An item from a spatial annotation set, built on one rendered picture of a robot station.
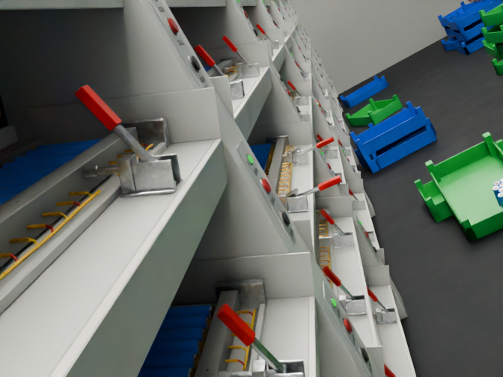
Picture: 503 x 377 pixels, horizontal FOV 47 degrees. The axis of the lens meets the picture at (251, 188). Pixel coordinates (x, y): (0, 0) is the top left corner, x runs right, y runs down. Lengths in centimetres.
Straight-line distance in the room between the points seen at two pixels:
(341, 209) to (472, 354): 40
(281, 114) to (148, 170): 88
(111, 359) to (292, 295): 38
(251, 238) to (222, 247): 3
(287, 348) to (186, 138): 22
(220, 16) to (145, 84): 70
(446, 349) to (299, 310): 74
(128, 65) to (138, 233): 27
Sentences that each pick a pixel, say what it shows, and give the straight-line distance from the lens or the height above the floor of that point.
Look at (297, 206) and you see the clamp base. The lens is 86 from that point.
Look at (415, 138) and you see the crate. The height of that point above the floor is 5.
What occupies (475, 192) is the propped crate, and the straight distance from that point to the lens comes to 177.
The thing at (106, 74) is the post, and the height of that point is 78.
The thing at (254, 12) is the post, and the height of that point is 81.
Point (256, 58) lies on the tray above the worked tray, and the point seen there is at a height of 70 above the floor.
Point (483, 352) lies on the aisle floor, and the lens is 126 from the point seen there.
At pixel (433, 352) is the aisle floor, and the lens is 131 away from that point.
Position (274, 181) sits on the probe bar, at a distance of 95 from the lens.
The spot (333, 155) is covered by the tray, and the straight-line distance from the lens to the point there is 184.
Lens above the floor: 74
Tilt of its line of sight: 13 degrees down
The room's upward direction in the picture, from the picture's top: 31 degrees counter-clockwise
